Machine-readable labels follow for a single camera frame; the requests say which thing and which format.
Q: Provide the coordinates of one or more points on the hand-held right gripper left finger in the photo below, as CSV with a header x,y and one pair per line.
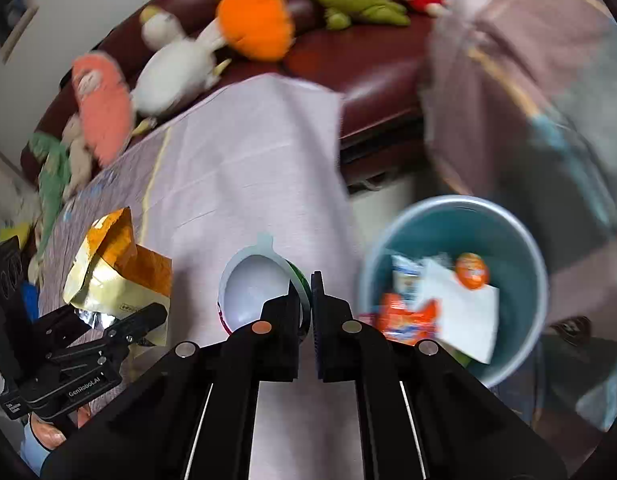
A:
x,y
293,320

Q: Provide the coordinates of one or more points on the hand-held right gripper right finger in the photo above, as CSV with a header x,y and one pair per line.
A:
x,y
318,320

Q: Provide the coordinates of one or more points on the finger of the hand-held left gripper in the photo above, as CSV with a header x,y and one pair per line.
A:
x,y
63,322
138,321

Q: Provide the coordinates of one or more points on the white plastic pudding cup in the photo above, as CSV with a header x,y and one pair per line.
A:
x,y
253,290

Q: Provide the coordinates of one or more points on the yellow snack bag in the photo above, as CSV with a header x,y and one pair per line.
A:
x,y
113,270

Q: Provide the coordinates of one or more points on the orange snack wrapper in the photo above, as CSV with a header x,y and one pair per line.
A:
x,y
403,320

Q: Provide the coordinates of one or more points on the light blue snack packet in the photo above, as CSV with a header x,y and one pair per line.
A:
x,y
406,277

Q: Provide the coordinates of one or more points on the white paper napkin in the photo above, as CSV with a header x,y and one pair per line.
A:
x,y
463,315

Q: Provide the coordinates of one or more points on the orange round lid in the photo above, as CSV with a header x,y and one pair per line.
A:
x,y
472,271

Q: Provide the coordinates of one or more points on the blue plastic bucket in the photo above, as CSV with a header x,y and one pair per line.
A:
x,y
518,280

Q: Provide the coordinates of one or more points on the person's left hand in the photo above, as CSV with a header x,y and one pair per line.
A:
x,y
43,432

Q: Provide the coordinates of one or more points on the blue container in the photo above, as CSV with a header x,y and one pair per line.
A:
x,y
31,302

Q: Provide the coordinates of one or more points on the yellow plush toy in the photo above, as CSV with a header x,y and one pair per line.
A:
x,y
16,234

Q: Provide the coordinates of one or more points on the teal dinosaur plush toy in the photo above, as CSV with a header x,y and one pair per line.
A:
x,y
53,185

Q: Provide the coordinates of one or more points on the grey printed tablecloth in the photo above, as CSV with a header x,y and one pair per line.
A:
x,y
248,170

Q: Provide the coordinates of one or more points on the beige plush toy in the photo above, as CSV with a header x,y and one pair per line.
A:
x,y
78,160

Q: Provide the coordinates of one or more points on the pink carrot plush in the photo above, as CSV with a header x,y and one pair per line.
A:
x,y
103,110

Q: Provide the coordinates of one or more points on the white duck plush toy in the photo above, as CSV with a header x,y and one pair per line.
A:
x,y
173,70

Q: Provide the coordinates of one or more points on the dark red leather sofa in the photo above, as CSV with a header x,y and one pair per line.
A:
x,y
378,70

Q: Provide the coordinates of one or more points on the orange carrot plush toy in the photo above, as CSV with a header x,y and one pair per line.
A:
x,y
256,20

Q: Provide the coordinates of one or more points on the plaid pastel blanket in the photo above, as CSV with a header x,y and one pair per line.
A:
x,y
528,60

